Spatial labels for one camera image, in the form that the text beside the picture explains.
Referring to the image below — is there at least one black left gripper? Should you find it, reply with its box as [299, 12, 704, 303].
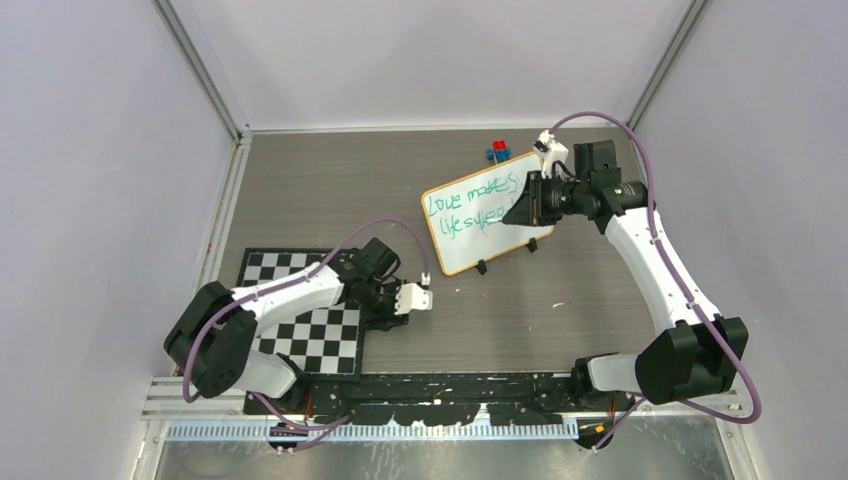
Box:
[359, 278, 411, 331]

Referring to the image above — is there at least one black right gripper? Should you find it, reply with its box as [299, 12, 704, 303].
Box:
[505, 170, 590, 227]

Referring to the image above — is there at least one black white chessboard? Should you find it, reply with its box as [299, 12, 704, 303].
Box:
[218, 247, 372, 383]

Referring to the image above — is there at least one yellow framed whiteboard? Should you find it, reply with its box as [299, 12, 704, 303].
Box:
[420, 153, 554, 276]

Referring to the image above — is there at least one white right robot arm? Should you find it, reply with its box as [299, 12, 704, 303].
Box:
[501, 136, 749, 411]

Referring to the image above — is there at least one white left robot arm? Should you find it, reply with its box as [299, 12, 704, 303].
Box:
[163, 238, 432, 414]

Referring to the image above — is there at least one blue red toy car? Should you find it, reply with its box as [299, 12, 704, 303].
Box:
[486, 140, 512, 164]

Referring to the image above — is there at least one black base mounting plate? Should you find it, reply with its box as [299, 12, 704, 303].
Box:
[269, 372, 635, 426]

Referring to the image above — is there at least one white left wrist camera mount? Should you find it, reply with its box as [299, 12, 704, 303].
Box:
[394, 283, 434, 316]

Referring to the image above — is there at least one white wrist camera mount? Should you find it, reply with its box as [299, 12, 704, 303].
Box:
[394, 283, 434, 316]
[533, 130, 569, 179]

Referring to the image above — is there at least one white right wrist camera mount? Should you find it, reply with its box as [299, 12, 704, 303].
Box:
[533, 130, 569, 179]

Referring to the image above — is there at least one aluminium front rail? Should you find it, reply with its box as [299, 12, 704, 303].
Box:
[140, 376, 745, 444]

